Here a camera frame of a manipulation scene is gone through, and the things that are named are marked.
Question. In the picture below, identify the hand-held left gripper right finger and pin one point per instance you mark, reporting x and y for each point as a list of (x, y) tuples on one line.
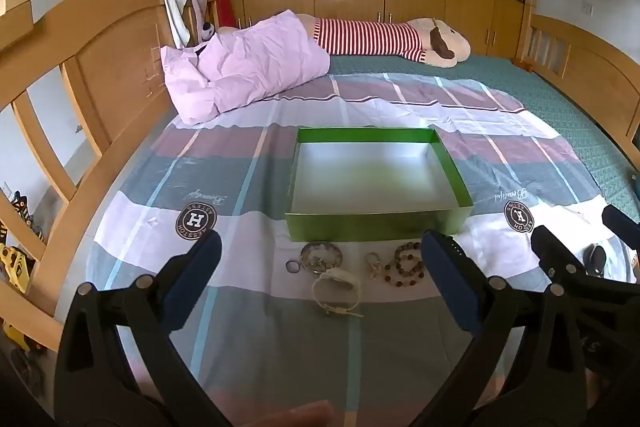
[(445, 272)]

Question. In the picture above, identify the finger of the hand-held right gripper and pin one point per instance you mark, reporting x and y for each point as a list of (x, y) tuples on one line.
[(617, 219), (550, 248)]

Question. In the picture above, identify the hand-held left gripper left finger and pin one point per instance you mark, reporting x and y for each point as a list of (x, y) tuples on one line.
[(197, 267)]

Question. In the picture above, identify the silver bangle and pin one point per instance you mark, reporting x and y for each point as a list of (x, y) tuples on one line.
[(303, 252)]

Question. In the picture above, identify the green cardboard box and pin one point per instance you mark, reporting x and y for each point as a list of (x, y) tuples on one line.
[(375, 187)]

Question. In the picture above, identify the person's left hand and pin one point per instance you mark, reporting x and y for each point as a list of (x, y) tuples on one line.
[(300, 414)]

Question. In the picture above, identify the black key fob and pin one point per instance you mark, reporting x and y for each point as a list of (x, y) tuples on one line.
[(596, 259)]

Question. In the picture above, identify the gold flower brooch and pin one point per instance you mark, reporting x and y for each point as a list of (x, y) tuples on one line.
[(374, 263)]

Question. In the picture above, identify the striped pastel bedsheet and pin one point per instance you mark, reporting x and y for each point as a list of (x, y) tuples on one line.
[(260, 302)]

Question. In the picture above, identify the wooden footboard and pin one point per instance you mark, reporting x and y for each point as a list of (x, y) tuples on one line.
[(585, 57)]

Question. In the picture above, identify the yellow black toy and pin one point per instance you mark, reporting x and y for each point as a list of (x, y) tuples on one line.
[(17, 257)]

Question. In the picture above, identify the pink duvet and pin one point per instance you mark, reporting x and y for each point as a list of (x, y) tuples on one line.
[(250, 62)]

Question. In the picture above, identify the wooden headboard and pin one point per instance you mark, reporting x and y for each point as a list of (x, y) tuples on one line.
[(115, 57)]

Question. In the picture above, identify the small plush dog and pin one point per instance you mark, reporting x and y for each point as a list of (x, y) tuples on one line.
[(207, 31)]

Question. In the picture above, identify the large striped plush dog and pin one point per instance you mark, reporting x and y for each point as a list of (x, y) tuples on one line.
[(370, 37)]

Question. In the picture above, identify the white grey hanging clothes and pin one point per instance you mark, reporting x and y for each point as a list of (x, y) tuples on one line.
[(172, 2)]

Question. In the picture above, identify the red cloth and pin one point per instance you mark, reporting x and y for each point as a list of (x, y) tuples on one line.
[(222, 2)]

